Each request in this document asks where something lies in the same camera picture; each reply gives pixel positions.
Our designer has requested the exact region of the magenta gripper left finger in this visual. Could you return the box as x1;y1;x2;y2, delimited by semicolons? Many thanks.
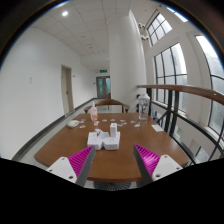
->
47;146;96;187

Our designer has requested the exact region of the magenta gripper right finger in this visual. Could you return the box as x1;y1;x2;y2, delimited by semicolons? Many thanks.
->
133;144;182;184

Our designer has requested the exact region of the white charger plug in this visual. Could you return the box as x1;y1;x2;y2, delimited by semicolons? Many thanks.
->
110;123;117;138

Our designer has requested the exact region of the white paper card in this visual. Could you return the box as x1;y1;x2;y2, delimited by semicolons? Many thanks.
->
151;125;164;132

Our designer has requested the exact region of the white computer mouse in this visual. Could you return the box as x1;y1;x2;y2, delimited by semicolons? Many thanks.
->
67;120;80;128

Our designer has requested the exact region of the orange-label sanitizer bottle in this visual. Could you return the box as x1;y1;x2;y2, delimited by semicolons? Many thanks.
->
90;102;98;121

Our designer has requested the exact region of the wooden chair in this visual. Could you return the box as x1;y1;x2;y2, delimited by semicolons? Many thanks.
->
84;99;130;114

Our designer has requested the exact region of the clear water bottle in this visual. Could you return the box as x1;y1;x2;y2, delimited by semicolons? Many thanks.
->
139;94;150;120

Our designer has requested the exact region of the wooden balcony handrail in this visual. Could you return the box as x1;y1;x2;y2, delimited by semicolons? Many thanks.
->
138;84;224;105

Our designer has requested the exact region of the double door at corridor end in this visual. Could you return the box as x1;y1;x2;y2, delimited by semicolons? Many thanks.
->
96;76;111;99

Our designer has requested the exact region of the grey door on left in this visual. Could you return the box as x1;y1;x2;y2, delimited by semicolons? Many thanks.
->
61;65;74;115

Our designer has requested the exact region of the round ceiling light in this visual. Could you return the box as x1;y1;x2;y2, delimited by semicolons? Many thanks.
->
62;11;68;17

